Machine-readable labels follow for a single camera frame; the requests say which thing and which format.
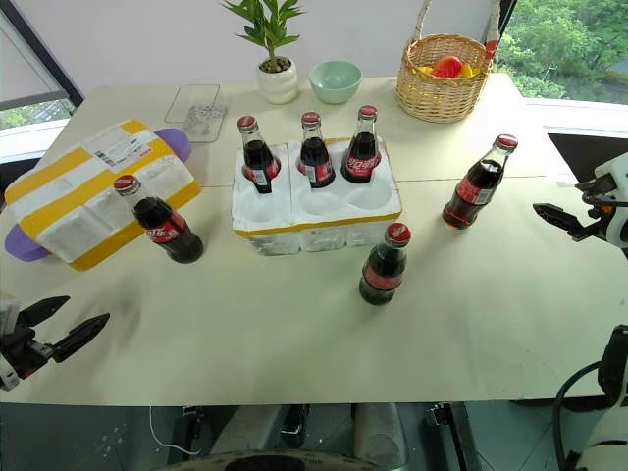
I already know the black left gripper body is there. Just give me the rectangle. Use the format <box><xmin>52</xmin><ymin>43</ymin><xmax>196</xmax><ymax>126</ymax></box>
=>
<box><xmin>0</xmin><ymin>321</ymin><xmax>56</xmax><ymax>379</ymax></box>

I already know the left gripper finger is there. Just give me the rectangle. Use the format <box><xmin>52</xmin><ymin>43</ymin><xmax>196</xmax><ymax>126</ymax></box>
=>
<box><xmin>51</xmin><ymin>312</ymin><xmax>111</xmax><ymax>365</ymax></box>
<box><xmin>18</xmin><ymin>294</ymin><xmax>71</xmax><ymax>327</ymax></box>

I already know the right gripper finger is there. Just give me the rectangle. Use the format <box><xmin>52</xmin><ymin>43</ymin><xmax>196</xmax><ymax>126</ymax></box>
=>
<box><xmin>532</xmin><ymin>201</ymin><xmax>589</xmax><ymax>242</ymax></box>
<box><xmin>572</xmin><ymin>176</ymin><xmax>615</xmax><ymax>197</ymax></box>

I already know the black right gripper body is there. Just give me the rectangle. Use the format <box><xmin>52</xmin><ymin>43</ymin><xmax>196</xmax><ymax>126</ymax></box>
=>
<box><xmin>581</xmin><ymin>194</ymin><xmax>615</xmax><ymax>242</ymax></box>

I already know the glass cola bottle red cap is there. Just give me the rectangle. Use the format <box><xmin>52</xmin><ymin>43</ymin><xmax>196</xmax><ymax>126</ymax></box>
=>
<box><xmin>441</xmin><ymin>132</ymin><xmax>520</xmax><ymax>232</ymax></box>
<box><xmin>113</xmin><ymin>174</ymin><xmax>205</xmax><ymax>265</ymax></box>
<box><xmin>340</xmin><ymin>105</ymin><xmax>384</xmax><ymax>185</ymax></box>
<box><xmin>297</xmin><ymin>111</ymin><xmax>332</xmax><ymax>189</ymax></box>
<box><xmin>358</xmin><ymin>222</ymin><xmax>412</xmax><ymax>307</ymax></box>
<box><xmin>236</xmin><ymin>115</ymin><xmax>283</xmax><ymax>195</ymax></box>

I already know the white foam lid yellow tape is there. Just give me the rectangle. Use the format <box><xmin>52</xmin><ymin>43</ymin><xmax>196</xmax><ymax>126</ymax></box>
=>
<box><xmin>3</xmin><ymin>120</ymin><xmax>203</xmax><ymax>273</ymax></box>

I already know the white foam bottle tray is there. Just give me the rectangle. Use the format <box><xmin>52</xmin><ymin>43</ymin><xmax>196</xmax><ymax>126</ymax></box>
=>
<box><xmin>231</xmin><ymin>137</ymin><xmax>405</xmax><ymax>257</ymax></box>

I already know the yellow toy fruit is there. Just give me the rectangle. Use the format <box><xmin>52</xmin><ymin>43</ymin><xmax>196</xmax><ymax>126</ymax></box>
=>
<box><xmin>415</xmin><ymin>62</ymin><xmax>478</xmax><ymax>79</ymax></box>

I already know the red toy pepper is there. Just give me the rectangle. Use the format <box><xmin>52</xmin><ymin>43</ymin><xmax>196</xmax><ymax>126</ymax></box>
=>
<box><xmin>430</xmin><ymin>54</ymin><xmax>465</xmax><ymax>79</ymax></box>

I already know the grey rounded robot part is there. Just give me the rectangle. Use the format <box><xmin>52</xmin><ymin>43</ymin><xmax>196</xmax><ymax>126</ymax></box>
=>
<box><xmin>350</xmin><ymin>402</ymin><xmax>410</xmax><ymax>465</ymax></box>
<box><xmin>211</xmin><ymin>405</ymin><xmax>295</xmax><ymax>455</ymax></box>

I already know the purple plastic tray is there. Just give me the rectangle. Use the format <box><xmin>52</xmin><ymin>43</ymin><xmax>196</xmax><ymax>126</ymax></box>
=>
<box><xmin>2</xmin><ymin>128</ymin><xmax>191</xmax><ymax>262</ymax></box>

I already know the dark rounded robot body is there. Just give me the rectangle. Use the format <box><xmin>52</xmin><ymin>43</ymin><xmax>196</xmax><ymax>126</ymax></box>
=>
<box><xmin>183</xmin><ymin>446</ymin><xmax>398</xmax><ymax>471</ymax></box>

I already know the clear plastic tray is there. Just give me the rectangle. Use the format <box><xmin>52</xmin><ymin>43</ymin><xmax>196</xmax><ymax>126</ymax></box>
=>
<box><xmin>163</xmin><ymin>83</ymin><xmax>230</xmax><ymax>144</ymax></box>

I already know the mint green bowl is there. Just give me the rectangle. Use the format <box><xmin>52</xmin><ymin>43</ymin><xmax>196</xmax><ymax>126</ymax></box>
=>
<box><xmin>308</xmin><ymin>59</ymin><xmax>363</xmax><ymax>105</ymax></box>

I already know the green plant in white pot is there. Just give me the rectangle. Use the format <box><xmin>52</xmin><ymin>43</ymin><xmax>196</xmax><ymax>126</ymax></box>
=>
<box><xmin>220</xmin><ymin>0</ymin><xmax>302</xmax><ymax>106</ymax></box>

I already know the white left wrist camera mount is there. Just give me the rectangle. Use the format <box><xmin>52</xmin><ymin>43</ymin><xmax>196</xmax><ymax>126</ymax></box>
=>
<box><xmin>0</xmin><ymin>292</ymin><xmax>22</xmax><ymax>340</ymax></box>

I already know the thin white cable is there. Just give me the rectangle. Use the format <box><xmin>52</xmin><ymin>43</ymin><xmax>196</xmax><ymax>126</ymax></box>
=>
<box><xmin>148</xmin><ymin>405</ymin><xmax>203</xmax><ymax>455</ymax></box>

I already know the black metal bracket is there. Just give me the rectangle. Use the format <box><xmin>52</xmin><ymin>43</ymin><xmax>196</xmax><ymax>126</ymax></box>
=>
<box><xmin>172</xmin><ymin>404</ymin><xmax>206</xmax><ymax>455</ymax></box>
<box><xmin>280</xmin><ymin>404</ymin><xmax>311</xmax><ymax>448</ymax></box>
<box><xmin>424</xmin><ymin>401</ymin><xmax>473</xmax><ymax>471</ymax></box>

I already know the wicker basket with handle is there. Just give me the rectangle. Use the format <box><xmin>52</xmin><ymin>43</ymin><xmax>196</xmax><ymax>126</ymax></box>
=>
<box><xmin>394</xmin><ymin>0</ymin><xmax>500</xmax><ymax>125</ymax></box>

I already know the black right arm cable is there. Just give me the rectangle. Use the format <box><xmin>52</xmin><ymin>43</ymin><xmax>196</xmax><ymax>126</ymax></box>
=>
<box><xmin>552</xmin><ymin>358</ymin><xmax>602</xmax><ymax>471</ymax></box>

